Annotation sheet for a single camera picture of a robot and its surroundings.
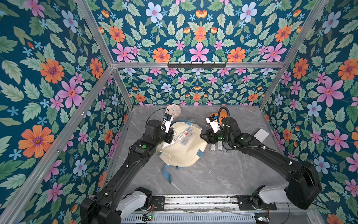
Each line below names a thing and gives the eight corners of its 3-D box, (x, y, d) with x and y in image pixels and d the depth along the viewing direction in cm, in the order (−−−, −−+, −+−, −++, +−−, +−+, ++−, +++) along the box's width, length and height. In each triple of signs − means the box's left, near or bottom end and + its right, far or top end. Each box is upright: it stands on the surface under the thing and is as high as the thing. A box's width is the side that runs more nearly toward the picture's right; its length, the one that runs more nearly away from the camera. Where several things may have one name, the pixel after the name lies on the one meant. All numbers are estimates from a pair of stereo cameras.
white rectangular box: (259, 145, 99) (262, 141, 94) (251, 138, 102) (254, 134, 98) (266, 137, 103) (269, 133, 98) (258, 132, 106) (261, 127, 102)
